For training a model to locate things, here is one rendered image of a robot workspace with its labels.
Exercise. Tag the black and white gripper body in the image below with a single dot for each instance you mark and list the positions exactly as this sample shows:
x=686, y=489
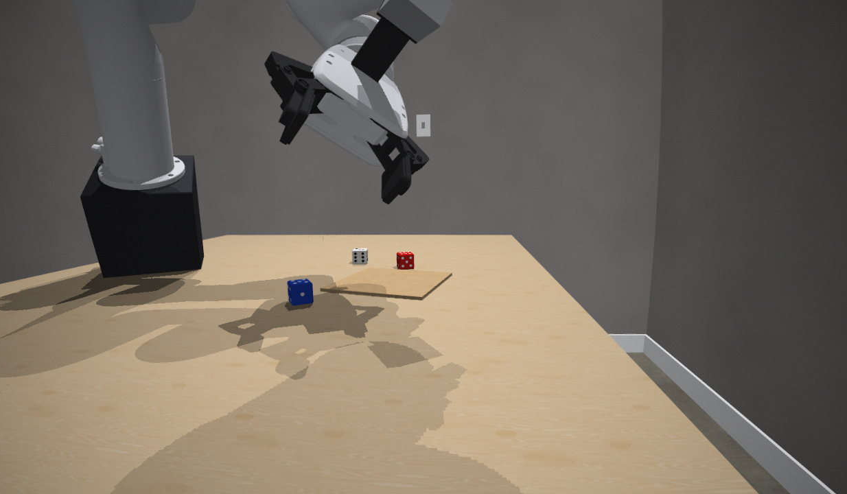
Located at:
x=380, y=101

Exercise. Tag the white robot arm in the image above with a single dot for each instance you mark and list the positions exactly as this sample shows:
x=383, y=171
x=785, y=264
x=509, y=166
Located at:
x=128, y=75

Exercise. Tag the white die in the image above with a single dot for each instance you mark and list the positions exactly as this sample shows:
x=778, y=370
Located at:
x=359, y=256

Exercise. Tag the red die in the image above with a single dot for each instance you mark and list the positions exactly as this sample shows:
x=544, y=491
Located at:
x=405, y=260

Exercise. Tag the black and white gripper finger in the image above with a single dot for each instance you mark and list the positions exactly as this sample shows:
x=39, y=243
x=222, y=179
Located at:
x=396, y=178
x=300, y=94

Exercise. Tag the blue die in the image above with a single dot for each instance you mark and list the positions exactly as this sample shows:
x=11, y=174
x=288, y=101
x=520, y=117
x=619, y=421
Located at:
x=300, y=292

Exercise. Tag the tan mat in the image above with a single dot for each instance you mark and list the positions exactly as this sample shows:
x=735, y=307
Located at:
x=392, y=283

